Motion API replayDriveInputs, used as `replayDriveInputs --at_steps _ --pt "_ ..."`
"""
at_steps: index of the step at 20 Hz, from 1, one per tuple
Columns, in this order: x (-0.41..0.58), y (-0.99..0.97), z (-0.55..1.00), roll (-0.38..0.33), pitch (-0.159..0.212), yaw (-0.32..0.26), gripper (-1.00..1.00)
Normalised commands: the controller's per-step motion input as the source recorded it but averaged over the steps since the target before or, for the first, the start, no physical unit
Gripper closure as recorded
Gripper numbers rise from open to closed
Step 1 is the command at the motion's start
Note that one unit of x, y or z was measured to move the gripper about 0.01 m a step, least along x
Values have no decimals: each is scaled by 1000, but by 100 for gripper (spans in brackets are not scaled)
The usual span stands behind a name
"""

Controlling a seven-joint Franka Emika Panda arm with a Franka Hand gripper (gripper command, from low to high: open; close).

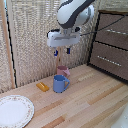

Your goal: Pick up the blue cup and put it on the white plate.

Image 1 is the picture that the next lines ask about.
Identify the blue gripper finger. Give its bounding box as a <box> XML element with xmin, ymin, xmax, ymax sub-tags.
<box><xmin>53</xmin><ymin>48</ymin><xmax>59</xmax><ymax>58</ymax></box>
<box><xmin>66</xmin><ymin>47</ymin><xmax>72</xmax><ymax>55</ymax></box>

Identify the yellow rectangular block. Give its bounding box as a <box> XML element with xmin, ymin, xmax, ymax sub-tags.
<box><xmin>35</xmin><ymin>82</ymin><xmax>50</xmax><ymax>93</ymax></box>

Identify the wooden screen post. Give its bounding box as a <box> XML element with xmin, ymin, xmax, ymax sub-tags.
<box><xmin>0</xmin><ymin>0</ymin><xmax>17</xmax><ymax>90</ymax></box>

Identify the blue mug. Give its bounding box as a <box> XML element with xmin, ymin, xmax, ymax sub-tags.
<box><xmin>52</xmin><ymin>74</ymin><xmax>71</xmax><ymax>94</ymax></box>

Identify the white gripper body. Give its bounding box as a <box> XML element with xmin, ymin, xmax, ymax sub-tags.
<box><xmin>46</xmin><ymin>29</ymin><xmax>82</xmax><ymax>49</ymax></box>

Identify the white floral-rimmed plate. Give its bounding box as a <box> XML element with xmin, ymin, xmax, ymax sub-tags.
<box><xmin>0</xmin><ymin>94</ymin><xmax>36</xmax><ymax>128</ymax></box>

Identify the woven bamboo screen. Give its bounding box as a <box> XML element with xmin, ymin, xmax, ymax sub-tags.
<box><xmin>0</xmin><ymin>0</ymin><xmax>128</xmax><ymax>94</ymax></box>

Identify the pink mug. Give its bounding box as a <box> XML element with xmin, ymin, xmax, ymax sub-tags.
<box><xmin>56</xmin><ymin>65</ymin><xmax>71</xmax><ymax>79</ymax></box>

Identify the dark brown drawer cabinet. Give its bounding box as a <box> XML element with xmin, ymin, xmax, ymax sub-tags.
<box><xmin>87</xmin><ymin>9</ymin><xmax>128</xmax><ymax>82</ymax></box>

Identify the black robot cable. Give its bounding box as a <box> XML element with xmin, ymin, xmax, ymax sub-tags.
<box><xmin>79</xmin><ymin>14</ymin><xmax>126</xmax><ymax>37</ymax></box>

